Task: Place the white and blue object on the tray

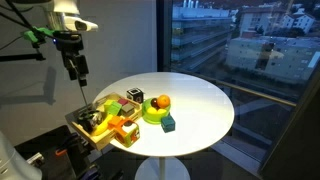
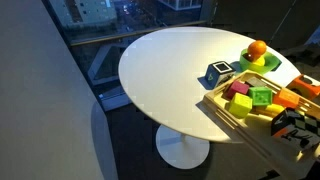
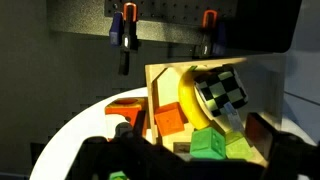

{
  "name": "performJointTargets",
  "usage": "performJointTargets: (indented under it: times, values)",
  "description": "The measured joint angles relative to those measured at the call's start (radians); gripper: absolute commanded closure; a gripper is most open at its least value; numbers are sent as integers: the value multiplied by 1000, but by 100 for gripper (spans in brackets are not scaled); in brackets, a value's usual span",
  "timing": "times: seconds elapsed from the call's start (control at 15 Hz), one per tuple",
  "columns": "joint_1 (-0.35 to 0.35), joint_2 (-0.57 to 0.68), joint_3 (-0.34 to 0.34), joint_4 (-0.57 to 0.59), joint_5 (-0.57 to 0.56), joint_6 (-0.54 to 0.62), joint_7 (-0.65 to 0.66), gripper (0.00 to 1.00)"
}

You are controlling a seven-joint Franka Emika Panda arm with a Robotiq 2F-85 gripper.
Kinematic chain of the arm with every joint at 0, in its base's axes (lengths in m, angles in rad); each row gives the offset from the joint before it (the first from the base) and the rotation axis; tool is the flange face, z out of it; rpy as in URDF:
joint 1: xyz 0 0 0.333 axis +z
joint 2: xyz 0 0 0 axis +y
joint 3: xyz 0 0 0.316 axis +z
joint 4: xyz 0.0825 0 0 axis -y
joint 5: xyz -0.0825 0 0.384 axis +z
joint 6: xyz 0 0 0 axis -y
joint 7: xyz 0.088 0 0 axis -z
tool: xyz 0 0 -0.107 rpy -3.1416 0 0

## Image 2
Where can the white and blue cube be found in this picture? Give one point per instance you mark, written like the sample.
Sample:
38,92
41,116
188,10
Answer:
218,72

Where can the wooden tray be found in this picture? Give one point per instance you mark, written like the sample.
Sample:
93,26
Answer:
248,130

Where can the window handrail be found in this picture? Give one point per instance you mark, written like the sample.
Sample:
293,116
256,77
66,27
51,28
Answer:
133,32

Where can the magenta block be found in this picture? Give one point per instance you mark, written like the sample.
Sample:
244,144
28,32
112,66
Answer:
238,89

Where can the yellow-green block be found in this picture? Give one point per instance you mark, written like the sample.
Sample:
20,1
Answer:
240,105

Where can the dark plum fruit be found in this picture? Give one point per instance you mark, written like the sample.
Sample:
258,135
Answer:
247,57

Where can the green block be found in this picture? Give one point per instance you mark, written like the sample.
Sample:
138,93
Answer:
261,96

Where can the yellow fruit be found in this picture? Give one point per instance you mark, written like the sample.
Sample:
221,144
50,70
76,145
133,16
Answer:
259,61

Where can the orange fruit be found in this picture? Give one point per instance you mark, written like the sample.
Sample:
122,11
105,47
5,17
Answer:
257,49

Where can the green bowl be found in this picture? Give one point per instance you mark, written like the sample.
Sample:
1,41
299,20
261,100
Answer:
264,67

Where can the orange block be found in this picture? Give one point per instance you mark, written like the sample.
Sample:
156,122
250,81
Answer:
286,98

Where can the black checkered cube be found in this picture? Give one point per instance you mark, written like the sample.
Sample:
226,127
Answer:
295,128

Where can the white table pedestal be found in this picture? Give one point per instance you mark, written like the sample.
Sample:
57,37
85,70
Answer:
181,153

